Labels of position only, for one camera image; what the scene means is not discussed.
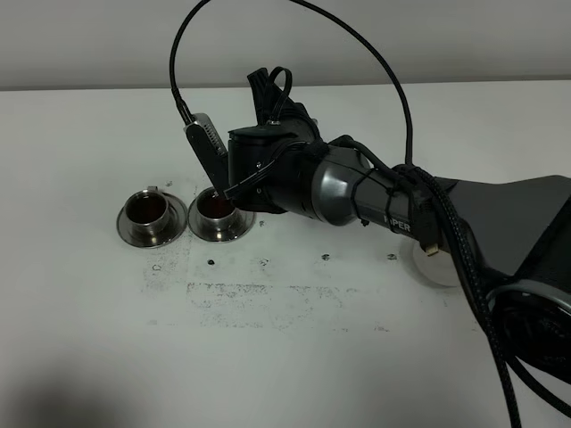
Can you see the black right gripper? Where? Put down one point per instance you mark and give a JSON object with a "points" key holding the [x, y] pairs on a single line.
{"points": [[271, 165]]}

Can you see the steel saucer far side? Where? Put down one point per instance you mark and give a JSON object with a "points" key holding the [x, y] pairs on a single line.
{"points": [[173, 230]]}

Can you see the steel teacup far side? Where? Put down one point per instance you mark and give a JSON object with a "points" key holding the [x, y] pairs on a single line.
{"points": [[147, 212]]}

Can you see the steel saucer near teapot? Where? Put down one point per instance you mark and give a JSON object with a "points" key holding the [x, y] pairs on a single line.
{"points": [[245, 222]]}

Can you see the steel teacup near teapot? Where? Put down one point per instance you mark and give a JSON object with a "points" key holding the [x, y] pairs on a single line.
{"points": [[211, 212]]}

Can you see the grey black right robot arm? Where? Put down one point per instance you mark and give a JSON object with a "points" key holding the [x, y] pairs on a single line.
{"points": [[510, 242]]}

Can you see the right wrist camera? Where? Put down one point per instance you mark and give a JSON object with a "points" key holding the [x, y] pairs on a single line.
{"points": [[209, 150]]}

